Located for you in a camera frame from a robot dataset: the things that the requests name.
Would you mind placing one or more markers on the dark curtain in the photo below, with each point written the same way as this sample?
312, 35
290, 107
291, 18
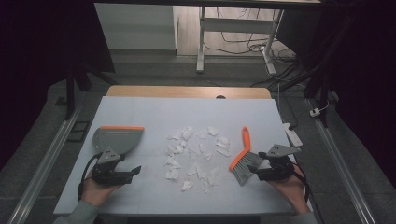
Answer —
367, 77
37, 46

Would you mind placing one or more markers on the aluminium rail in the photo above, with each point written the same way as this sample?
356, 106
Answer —
342, 161
46, 158

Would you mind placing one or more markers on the white metal desk frame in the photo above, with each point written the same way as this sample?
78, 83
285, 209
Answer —
236, 25

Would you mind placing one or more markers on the person's left hand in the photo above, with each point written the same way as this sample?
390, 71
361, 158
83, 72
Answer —
93, 193

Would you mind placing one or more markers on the black metal stand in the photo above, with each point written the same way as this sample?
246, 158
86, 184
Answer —
71, 93
320, 81

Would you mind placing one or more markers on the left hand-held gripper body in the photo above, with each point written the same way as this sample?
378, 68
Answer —
107, 155

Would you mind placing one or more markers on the wooden table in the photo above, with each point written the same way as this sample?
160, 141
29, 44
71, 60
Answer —
186, 91

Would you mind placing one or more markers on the grey dustpan with orange edge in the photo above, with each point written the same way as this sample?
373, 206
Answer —
121, 140

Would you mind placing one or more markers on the orange brush with grey bristles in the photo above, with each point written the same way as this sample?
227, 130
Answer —
246, 146

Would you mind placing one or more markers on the white power strip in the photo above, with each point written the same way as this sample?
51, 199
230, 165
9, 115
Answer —
292, 135

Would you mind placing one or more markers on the white board table cover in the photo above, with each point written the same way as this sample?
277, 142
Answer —
186, 112

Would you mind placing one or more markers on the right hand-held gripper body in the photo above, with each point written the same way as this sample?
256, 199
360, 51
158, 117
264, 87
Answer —
280, 161

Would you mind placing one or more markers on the small white plug adapter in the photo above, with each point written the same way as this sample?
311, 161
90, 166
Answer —
315, 112

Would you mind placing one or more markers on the person's right hand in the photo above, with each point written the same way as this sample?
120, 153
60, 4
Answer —
295, 193

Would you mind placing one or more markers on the white cabinet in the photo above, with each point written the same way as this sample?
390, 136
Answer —
135, 26

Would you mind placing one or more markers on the pile of white paper scraps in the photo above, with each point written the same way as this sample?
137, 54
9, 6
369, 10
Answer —
193, 158

